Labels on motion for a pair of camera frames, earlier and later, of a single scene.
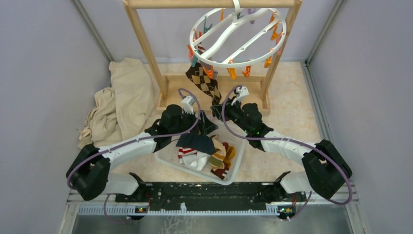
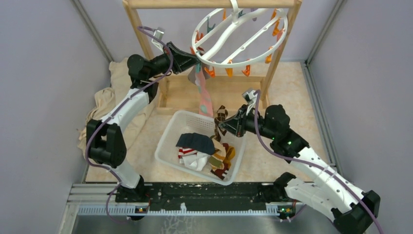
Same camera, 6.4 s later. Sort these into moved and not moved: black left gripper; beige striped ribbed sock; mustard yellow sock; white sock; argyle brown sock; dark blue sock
Moved: black left gripper; argyle brown sock
Not moved: dark blue sock; white sock; mustard yellow sock; beige striped ribbed sock
